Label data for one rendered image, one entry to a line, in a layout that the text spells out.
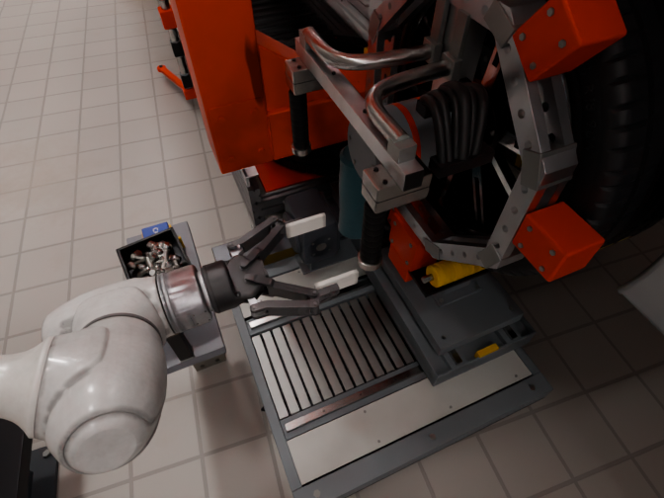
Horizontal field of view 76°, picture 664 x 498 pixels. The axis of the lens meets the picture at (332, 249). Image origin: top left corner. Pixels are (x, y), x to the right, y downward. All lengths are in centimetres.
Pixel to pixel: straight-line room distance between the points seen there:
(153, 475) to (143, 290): 91
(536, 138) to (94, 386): 60
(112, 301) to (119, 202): 154
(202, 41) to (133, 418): 84
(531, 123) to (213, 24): 71
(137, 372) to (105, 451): 7
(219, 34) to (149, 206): 113
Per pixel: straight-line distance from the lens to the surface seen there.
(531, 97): 66
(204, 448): 144
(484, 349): 138
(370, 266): 74
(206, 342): 105
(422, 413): 136
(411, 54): 78
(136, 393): 48
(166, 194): 209
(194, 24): 108
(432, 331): 131
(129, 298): 61
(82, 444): 47
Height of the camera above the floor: 136
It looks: 52 degrees down
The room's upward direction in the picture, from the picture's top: straight up
